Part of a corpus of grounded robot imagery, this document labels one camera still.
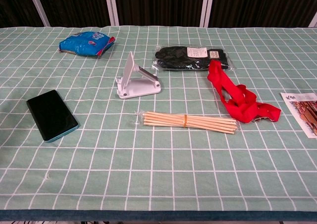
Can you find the blue snack packet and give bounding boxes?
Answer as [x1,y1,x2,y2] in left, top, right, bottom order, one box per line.
[58,31,116,58]

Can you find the red fabric ribbon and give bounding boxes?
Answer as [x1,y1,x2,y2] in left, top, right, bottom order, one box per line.
[207,59,282,124]

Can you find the black smartphone with teal case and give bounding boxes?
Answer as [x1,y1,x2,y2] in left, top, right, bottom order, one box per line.
[26,89,80,143]

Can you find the wrapped bundle of wooden sticks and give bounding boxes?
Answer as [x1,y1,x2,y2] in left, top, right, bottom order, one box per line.
[134,111,239,135]

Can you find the black gloves in clear bag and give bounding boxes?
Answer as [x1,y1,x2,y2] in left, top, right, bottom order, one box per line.
[151,45,236,72]

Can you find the green checked tablecloth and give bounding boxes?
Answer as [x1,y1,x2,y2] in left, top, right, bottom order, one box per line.
[0,25,317,222]

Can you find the printed picture card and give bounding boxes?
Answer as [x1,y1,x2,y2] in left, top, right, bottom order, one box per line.
[280,92,317,138]

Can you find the black pleated curtain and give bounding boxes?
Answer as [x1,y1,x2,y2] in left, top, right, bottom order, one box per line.
[0,0,317,28]

